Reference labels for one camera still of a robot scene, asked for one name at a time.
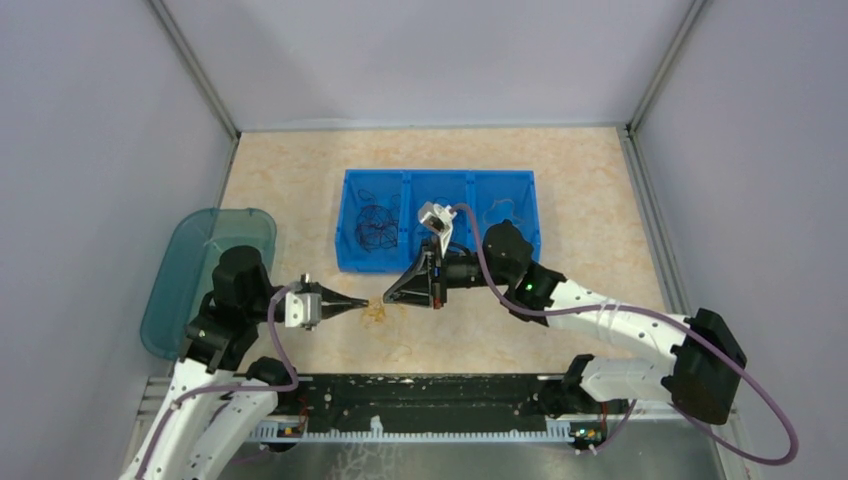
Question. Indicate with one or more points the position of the blue three-compartment bin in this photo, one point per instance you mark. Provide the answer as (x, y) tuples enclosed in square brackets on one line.
[(385, 214)]

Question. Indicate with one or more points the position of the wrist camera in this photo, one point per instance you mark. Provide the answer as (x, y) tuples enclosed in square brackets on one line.
[(302, 310), (438, 219)]

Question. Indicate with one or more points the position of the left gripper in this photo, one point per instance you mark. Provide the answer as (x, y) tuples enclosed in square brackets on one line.
[(335, 302)]

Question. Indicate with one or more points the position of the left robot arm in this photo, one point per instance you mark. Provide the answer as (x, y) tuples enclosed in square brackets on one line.
[(231, 370)]

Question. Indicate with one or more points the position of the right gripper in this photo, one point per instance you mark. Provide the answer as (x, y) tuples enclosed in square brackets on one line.
[(421, 285)]

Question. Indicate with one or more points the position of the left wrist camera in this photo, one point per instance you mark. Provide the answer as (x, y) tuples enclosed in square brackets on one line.
[(302, 310)]

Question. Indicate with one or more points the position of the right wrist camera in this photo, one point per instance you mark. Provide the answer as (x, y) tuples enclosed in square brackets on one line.
[(438, 219)]

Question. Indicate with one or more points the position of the teal transparent plastic tray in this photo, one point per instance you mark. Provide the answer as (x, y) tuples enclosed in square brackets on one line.
[(185, 273)]

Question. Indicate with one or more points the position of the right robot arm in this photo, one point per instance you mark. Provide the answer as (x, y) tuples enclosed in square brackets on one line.
[(690, 362)]

